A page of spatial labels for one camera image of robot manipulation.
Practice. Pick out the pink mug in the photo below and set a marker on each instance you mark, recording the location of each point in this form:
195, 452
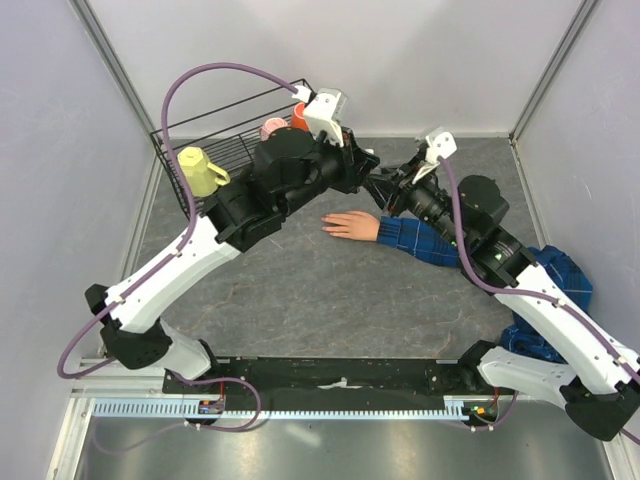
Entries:
270, 126

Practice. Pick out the orange mug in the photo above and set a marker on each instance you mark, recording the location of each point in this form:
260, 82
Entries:
297, 117

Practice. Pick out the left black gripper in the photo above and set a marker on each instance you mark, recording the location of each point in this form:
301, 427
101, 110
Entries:
354, 160

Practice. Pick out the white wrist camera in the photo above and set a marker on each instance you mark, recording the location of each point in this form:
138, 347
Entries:
323, 114
439, 144

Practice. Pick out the black wire dish rack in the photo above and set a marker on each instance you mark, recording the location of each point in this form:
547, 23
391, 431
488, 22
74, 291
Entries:
229, 134

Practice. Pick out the blue plaid sleeve forearm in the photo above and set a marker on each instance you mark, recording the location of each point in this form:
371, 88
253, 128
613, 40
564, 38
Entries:
417, 239

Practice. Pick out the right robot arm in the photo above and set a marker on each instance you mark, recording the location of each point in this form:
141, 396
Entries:
598, 384

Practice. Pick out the yellow faceted mug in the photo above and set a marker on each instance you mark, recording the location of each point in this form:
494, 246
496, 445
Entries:
202, 175

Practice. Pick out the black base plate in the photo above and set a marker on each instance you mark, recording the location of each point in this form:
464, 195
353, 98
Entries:
353, 382

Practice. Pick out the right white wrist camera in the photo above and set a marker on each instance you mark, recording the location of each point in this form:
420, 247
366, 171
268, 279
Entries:
439, 144

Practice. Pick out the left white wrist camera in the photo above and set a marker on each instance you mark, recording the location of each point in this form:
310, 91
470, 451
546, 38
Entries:
323, 114

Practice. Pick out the mannequin hand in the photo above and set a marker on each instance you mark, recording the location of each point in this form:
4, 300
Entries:
352, 225

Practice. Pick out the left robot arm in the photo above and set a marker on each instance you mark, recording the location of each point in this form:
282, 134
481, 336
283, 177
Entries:
289, 169

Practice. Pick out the light blue cable duct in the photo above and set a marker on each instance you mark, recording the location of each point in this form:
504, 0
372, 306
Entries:
194, 409

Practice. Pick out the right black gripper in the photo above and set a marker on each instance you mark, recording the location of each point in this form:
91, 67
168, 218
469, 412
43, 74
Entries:
382, 190

